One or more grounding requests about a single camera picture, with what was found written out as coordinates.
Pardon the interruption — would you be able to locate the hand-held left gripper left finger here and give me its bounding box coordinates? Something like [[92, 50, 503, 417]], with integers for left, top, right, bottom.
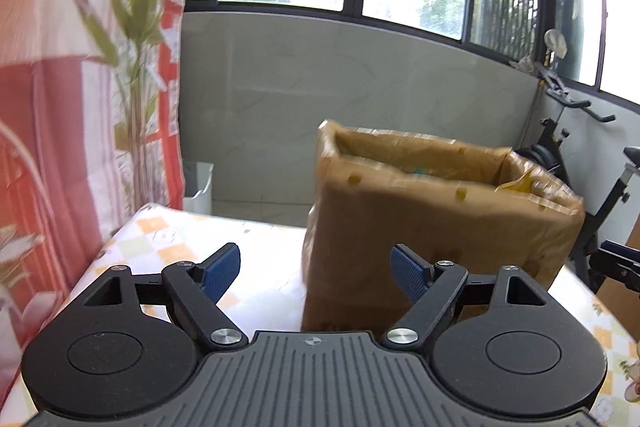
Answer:
[[84, 243, 248, 347]]

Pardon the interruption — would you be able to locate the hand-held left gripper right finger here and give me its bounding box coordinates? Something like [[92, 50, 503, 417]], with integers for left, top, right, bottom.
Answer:
[[382, 244, 548, 347]]

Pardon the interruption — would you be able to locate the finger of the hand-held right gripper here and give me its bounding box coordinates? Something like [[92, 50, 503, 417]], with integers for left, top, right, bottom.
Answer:
[[600, 240, 640, 264], [589, 253, 640, 294]]

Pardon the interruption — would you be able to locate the yellow snack packet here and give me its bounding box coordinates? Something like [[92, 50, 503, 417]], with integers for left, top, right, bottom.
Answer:
[[495, 169, 539, 194]]

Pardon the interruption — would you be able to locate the brown wooden panel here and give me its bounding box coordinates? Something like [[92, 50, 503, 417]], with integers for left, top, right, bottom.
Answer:
[[597, 227, 640, 333]]

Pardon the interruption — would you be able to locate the black exercise bike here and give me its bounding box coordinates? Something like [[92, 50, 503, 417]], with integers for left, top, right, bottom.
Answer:
[[510, 57, 640, 294]]

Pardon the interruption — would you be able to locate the checkered flower tablecloth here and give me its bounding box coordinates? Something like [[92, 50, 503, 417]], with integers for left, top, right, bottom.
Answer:
[[0, 202, 640, 427]]

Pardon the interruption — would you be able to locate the white plastic bin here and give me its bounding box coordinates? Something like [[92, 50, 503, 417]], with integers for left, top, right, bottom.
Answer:
[[182, 161, 215, 215]]

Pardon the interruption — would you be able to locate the brown cardboard box with liner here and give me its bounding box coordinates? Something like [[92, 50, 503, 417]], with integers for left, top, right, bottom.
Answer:
[[316, 119, 587, 218]]

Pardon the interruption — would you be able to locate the white rag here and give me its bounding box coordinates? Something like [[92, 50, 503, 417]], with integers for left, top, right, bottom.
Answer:
[[544, 29, 569, 58]]

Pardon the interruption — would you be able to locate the printed backdrop curtain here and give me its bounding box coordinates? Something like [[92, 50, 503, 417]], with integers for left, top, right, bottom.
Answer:
[[0, 0, 198, 358]]

